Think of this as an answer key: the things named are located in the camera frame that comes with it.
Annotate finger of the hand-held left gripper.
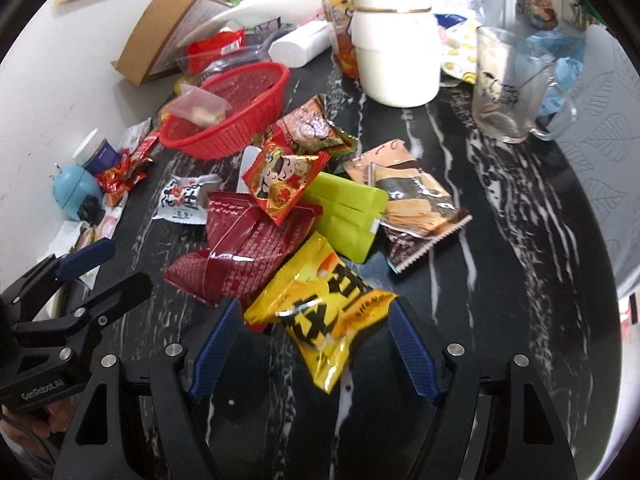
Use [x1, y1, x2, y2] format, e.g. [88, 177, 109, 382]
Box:
[0, 237, 117, 322]
[11, 272, 154, 342]

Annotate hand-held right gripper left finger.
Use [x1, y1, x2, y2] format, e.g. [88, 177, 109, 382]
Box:
[52, 297, 246, 480]

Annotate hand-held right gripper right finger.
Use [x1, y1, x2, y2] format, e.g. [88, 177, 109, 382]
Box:
[387, 296, 581, 480]

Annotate white snack packet black print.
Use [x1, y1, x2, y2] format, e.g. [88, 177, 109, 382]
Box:
[151, 174, 222, 225]

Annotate yellow snack packet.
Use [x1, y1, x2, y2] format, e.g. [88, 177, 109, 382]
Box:
[243, 232, 398, 393]

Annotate green and white tube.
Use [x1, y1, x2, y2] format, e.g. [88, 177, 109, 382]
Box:
[300, 171, 390, 262]

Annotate clear bag of yellow snacks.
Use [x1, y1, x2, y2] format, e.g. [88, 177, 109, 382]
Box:
[165, 85, 233, 128]

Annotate red plastic basket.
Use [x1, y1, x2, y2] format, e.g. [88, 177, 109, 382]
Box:
[159, 62, 292, 161]

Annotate bag of colourful snacks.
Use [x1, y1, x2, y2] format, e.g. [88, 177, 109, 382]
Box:
[322, 0, 362, 78]

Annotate person's left hand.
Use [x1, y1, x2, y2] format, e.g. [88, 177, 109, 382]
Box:
[0, 397, 77, 467]

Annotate white printed wrapper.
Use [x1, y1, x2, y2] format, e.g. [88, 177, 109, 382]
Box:
[50, 205, 123, 291]

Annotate light blue round gadget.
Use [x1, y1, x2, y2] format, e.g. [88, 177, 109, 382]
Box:
[50, 162, 103, 222]

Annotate red gold candy wrappers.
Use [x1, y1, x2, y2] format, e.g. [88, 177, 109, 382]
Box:
[97, 157, 148, 206]

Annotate dark blue jar white lid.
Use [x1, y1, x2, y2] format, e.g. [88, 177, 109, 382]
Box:
[72, 129, 123, 177]

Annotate dark red snack packet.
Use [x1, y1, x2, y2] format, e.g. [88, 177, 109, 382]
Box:
[164, 191, 325, 333]

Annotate white patterned packet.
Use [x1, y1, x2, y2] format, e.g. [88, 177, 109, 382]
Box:
[119, 117, 153, 153]

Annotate brown seaweed snack packet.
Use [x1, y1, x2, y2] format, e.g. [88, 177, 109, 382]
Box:
[342, 139, 473, 275]

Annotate red cartoon snack packet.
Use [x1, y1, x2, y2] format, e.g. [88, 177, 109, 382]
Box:
[242, 130, 332, 227]

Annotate cardboard box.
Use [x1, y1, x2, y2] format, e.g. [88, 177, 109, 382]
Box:
[111, 0, 233, 86]

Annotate pink and green snack packet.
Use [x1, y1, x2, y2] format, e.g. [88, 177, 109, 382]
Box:
[275, 94, 358, 166]

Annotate red food packet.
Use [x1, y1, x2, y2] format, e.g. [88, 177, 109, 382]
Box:
[187, 30, 246, 73]

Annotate clear plastic container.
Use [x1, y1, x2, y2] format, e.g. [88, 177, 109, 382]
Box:
[175, 42, 281, 81]

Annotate glass mug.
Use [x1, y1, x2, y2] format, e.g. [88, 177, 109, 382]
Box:
[472, 26, 578, 143]

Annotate white kettle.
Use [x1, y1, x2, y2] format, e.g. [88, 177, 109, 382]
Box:
[347, 0, 442, 107]

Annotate white paper roll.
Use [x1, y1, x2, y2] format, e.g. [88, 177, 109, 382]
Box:
[269, 22, 333, 68]

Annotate white paper bag yellow print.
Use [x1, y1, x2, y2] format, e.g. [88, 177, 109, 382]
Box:
[440, 17, 483, 83]

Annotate long white bottle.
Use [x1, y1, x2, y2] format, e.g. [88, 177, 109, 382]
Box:
[192, 0, 328, 43]

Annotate blue plastic bag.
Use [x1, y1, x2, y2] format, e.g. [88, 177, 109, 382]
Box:
[525, 27, 586, 121]

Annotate cartoon poster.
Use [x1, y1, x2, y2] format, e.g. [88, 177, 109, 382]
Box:
[515, 0, 558, 28]

